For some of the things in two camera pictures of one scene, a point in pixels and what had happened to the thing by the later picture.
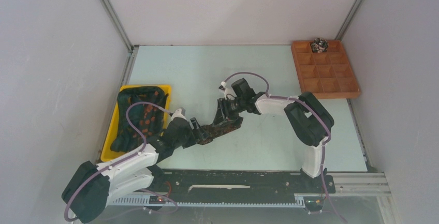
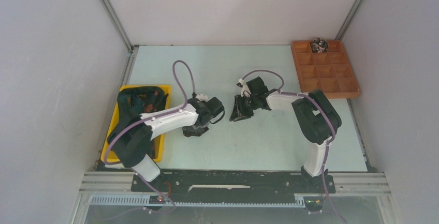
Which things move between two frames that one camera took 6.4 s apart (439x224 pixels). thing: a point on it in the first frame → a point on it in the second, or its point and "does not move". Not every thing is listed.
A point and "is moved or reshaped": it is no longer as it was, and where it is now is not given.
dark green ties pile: (149, 119) does not move
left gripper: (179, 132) → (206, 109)
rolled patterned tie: (319, 45) does not move
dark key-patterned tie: (209, 132) is moved or reshaped
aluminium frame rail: (346, 183) does not move
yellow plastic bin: (108, 154) does not move
